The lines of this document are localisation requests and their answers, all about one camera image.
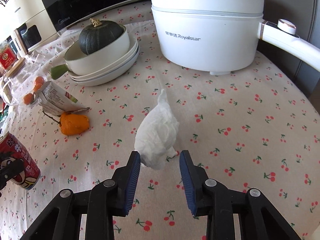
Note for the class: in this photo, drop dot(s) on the torn paper carton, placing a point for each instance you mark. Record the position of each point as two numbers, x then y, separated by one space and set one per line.
54 100

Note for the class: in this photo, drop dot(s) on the orange peel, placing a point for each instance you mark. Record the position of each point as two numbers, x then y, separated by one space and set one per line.
71 124

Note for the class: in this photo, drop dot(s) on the red label jar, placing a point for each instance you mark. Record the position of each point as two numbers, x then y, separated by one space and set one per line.
8 56

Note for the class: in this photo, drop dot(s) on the stacked white plates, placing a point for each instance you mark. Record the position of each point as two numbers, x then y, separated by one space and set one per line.
112 71

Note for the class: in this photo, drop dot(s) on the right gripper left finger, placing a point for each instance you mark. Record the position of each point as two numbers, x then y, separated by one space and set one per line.
61 218

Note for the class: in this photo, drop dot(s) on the dark green pumpkin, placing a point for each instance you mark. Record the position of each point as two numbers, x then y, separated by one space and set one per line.
98 34

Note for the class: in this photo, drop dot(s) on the white Changhong appliance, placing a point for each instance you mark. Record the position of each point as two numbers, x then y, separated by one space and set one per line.
27 24

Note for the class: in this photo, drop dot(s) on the glass jar cork lid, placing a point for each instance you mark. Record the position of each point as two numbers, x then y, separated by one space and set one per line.
19 80

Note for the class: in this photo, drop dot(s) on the cream bowl green handle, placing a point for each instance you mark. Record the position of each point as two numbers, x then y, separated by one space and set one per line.
81 64

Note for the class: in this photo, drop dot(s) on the white tissue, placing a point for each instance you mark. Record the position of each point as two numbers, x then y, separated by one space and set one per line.
157 134

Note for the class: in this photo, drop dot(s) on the cherry print tablecloth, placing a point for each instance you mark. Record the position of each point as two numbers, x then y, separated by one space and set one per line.
251 128

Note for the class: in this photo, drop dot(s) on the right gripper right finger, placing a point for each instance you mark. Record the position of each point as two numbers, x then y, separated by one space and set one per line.
258 218

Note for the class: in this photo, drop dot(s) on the mandarin orange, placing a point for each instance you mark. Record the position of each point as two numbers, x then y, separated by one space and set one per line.
28 98
37 87
39 80

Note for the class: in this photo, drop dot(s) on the red drink can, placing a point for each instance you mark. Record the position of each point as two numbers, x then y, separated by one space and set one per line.
14 148

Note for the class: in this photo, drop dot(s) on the white electric cooking pot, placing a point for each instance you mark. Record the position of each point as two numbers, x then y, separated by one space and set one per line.
221 36

